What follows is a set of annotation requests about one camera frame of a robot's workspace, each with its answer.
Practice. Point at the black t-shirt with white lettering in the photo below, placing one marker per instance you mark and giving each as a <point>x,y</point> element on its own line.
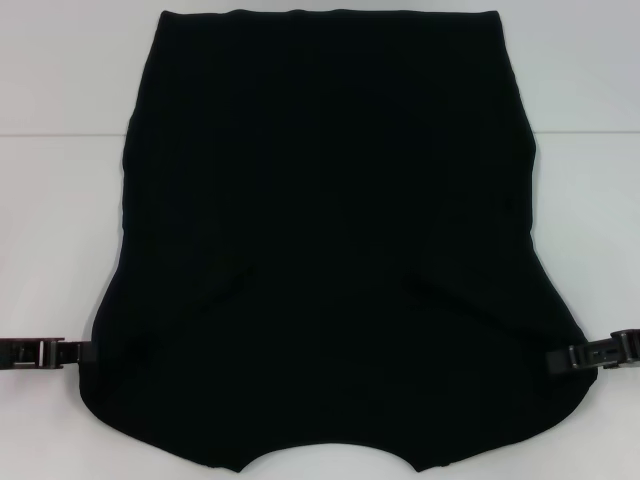
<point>320,225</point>

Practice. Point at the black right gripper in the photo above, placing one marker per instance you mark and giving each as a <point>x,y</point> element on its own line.
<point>607,352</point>

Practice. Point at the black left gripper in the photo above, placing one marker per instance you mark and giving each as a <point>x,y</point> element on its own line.
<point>30,354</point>

